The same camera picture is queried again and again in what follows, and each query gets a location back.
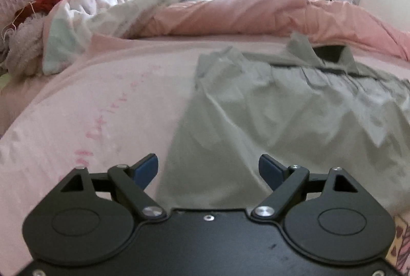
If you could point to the pink cartoon bed sheet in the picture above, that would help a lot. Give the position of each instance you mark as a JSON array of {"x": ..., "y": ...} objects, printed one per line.
[{"x": 121, "y": 101}]

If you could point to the dark red garment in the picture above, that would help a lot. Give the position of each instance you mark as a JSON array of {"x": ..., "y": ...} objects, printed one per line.
[{"x": 36, "y": 6}]

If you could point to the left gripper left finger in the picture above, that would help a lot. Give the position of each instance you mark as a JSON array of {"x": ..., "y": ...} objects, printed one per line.
[{"x": 144, "y": 171}]

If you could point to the lilac fluffy garment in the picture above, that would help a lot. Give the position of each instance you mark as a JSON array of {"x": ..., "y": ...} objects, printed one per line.
[{"x": 22, "y": 49}]

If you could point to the light green pillow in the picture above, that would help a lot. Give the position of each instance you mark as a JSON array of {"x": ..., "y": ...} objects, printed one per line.
[{"x": 5, "y": 78}]

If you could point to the white pastel patterned quilt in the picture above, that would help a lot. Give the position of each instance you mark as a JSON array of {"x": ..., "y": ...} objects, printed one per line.
[{"x": 71, "y": 24}]

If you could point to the pink duvet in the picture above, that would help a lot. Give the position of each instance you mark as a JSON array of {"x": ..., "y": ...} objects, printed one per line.
[{"x": 323, "y": 22}]

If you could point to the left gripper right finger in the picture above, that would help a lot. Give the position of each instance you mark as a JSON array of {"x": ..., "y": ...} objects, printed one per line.
[{"x": 272, "y": 171}]

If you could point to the grey jacket with black lining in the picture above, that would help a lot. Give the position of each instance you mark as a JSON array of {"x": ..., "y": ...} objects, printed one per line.
[{"x": 297, "y": 108}]

